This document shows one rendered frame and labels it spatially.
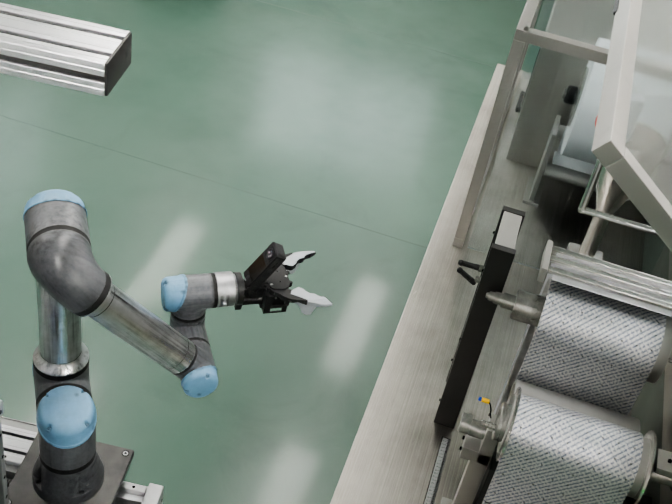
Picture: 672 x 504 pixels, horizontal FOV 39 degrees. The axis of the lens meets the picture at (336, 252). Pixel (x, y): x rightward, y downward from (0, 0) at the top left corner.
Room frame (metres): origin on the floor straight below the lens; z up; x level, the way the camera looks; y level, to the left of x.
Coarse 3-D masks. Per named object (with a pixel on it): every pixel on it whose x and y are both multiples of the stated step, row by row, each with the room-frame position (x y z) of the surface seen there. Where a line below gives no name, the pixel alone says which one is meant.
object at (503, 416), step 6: (504, 402) 1.30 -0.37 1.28; (504, 408) 1.27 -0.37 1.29; (510, 408) 1.28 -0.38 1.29; (498, 414) 1.29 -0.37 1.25; (504, 414) 1.26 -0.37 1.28; (498, 420) 1.25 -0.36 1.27; (504, 420) 1.25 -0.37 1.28; (498, 426) 1.24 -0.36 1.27; (504, 426) 1.24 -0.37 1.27; (492, 432) 1.27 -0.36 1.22; (498, 432) 1.24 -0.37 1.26; (504, 432) 1.24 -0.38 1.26; (492, 438) 1.24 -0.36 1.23; (498, 438) 1.24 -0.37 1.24
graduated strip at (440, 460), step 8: (448, 440) 1.51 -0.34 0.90; (440, 448) 1.49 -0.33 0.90; (448, 448) 1.49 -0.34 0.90; (440, 456) 1.46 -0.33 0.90; (440, 464) 1.44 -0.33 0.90; (432, 472) 1.41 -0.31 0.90; (440, 472) 1.42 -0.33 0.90; (432, 480) 1.39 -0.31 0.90; (432, 488) 1.37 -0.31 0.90; (432, 496) 1.35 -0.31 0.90
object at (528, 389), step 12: (516, 384) 1.40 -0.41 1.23; (528, 384) 1.41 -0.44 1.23; (540, 396) 1.38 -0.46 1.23; (552, 396) 1.38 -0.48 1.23; (564, 396) 1.40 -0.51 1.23; (576, 408) 1.36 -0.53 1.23; (588, 408) 1.37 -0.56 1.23; (600, 408) 1.38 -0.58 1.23; (612, 420) 1.35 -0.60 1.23; (624, 420) 1.36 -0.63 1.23; (636, 420) 1.37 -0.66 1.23
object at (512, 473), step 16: (512, 464) 1.21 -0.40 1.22; (528, 464) 1.20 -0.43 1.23; (496, 480) 1.21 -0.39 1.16; (512, 480) 1.20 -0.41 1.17; (528, 480) 1.20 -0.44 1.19; (544, 480) 1.19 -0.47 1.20; (560, 480) 1.19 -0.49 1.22; (576, 480) 1.19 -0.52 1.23; (496, 496) 1.21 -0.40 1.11; (512, 496) 1.20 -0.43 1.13; (528, 496) 1.20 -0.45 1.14; (544, 496) 1.19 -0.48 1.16; (560, 496) 1.19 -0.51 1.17; (576, 496) 1.18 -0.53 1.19; (592, 496) 1.18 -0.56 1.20; (608, 496) 1.17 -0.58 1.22; (624, 496) 1.17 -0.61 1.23
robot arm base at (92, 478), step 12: (96, 456) 1.28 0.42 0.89; (36, 468) 1.24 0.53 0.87; (48, 468) 1.21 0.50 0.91; (84, 468) 1.23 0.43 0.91; (96, 468) 1.26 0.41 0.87; (36, 480) 1.23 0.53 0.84; (48, 480) 1.21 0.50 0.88; (60, 480) 1.21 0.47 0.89; (72, 480) 1.21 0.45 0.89; (84, 480) 1.23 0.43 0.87; (96, 480) 1.25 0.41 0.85; (36, 492) 1.21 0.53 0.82; (48, 492) 1.20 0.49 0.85; (60, 492) 1.20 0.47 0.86; (72, 492) 1.21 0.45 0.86; (84, 492) 1.22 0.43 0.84; (96, 492) 1.24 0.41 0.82
